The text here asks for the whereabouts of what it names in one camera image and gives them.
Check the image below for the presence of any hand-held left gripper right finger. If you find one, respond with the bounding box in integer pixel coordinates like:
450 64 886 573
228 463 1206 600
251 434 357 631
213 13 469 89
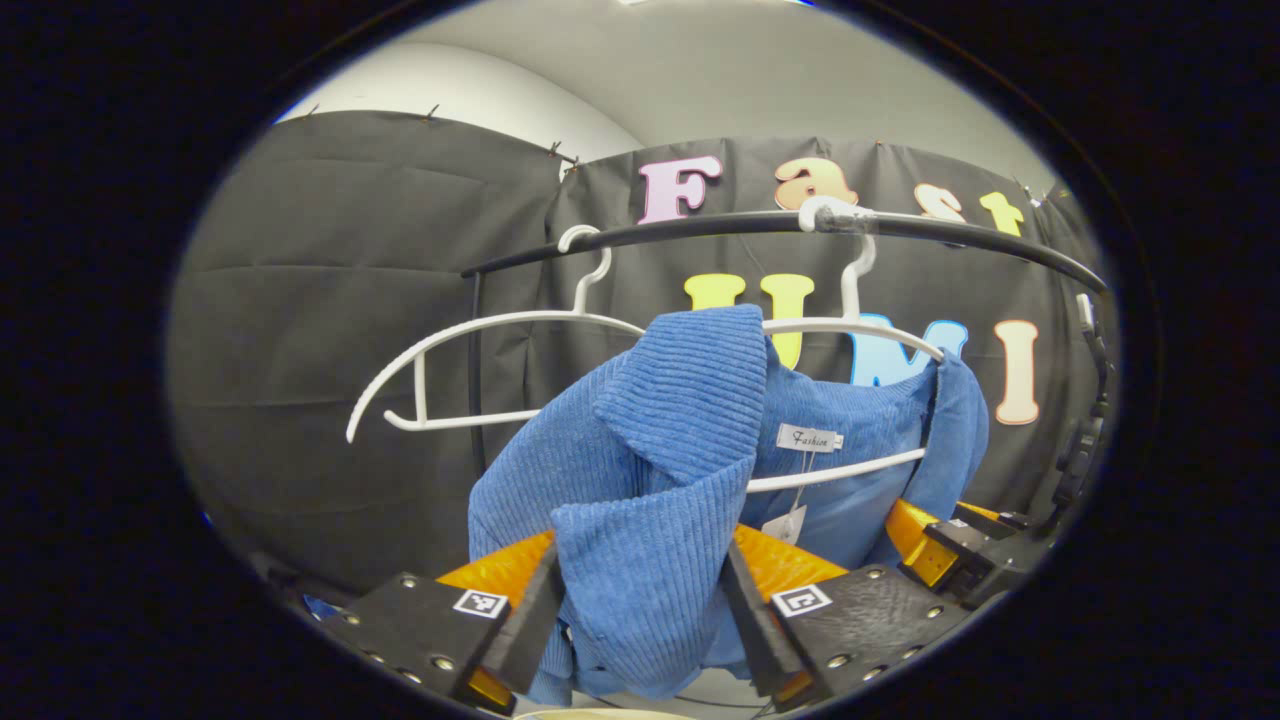
720 524 976 713

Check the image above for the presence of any white plastic clothes hanger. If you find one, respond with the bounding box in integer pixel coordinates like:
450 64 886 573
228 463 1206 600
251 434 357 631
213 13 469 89
745 196 946 494
345 225 649 444

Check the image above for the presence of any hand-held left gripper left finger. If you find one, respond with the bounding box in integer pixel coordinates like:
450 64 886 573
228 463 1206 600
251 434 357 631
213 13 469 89
320 530 567 716

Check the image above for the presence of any black metal clothes rack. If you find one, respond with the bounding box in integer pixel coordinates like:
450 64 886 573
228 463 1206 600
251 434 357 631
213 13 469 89
460 208 1113 476

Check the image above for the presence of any blue corduroy jacket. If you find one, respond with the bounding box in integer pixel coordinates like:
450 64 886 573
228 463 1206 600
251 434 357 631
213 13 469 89
467 304 991 706

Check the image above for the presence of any black backdrop cloth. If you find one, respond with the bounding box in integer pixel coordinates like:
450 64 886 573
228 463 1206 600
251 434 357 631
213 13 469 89
168 110 1121 601

